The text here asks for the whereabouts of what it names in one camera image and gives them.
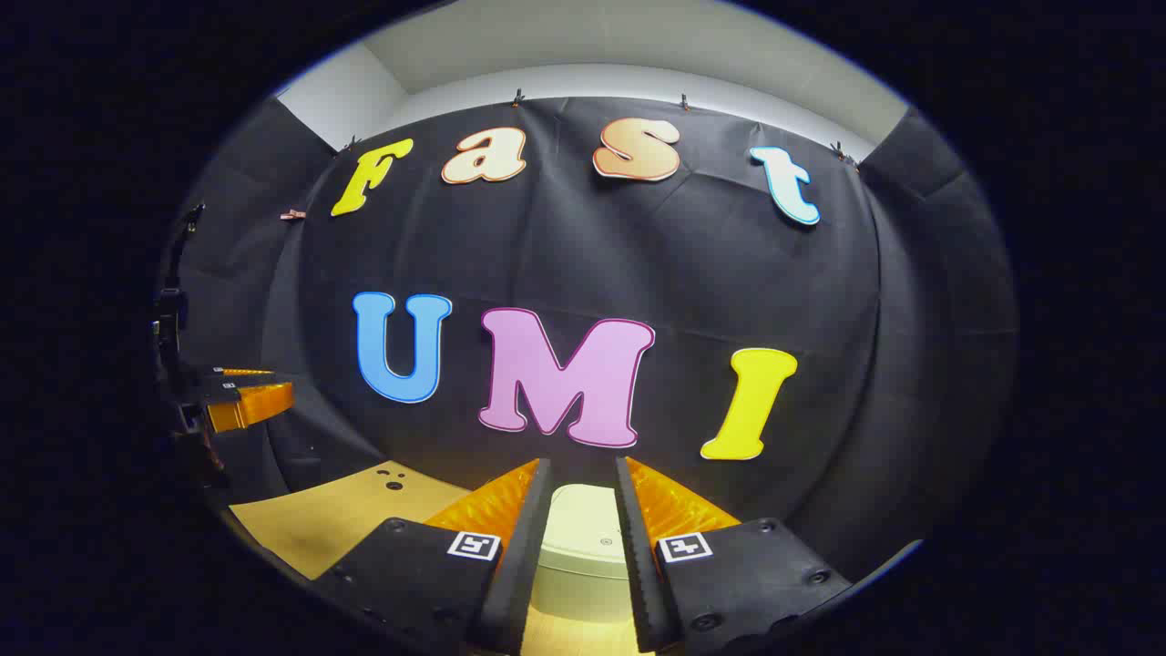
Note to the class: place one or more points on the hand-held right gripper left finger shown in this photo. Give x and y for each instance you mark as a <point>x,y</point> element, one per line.
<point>519,565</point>

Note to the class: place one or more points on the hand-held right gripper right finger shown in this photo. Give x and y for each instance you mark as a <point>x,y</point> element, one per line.
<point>638,565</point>

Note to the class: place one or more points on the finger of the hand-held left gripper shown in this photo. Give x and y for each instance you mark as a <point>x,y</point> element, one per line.
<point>250,405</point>
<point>241,374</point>

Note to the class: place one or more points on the green desktop garbage bin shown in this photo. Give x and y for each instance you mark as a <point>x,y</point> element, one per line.
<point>583,528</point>

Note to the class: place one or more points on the wooden desktop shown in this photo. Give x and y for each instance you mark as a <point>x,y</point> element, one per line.
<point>328,519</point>

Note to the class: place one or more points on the black backdrop cloth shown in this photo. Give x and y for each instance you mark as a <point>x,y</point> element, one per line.
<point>638,246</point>

